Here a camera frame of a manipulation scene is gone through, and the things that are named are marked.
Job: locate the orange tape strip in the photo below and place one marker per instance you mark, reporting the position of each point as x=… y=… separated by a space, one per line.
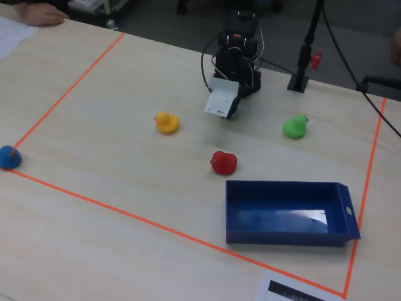
x=175 y=230
x=365 y=194
x=69 y=89

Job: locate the paper with black bar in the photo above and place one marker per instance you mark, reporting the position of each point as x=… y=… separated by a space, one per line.
x=291 y=288

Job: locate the red rubber duck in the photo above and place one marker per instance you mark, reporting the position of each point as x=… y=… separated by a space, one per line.
x=224 y=163

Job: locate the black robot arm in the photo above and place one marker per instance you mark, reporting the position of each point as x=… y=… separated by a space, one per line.
x=233 y=59

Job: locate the white printed paper sheet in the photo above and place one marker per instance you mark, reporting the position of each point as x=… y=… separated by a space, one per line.
x=12 y=36

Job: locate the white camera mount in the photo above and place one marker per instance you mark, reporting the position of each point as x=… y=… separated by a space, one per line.
x=219 y=100

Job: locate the red clamp knob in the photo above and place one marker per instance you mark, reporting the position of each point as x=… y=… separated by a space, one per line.
x=317 y=59

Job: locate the black chair armrest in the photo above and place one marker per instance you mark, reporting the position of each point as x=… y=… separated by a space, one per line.
x=380 y=81

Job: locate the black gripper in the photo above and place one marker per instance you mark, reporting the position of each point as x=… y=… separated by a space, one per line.
x=234 y=106

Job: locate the blue plastic box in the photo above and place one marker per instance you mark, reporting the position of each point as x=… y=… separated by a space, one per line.
x=282 y=216

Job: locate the black camera stand pole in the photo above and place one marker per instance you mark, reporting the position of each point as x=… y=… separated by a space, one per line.
x=308 y=40

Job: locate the person's bare forearm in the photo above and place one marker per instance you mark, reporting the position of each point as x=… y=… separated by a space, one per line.
x=397 y=47

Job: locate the blue rubber duck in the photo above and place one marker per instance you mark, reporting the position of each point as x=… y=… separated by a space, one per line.
x=8 y=157

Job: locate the green rubber duck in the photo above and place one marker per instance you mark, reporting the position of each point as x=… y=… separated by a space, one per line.
x=294 y=128

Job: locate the yellow rubber duck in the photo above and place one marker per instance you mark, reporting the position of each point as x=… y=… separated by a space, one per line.
x=167 y=123

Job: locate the person's bare hand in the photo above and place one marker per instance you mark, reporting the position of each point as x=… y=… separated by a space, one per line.
x=42 y=15

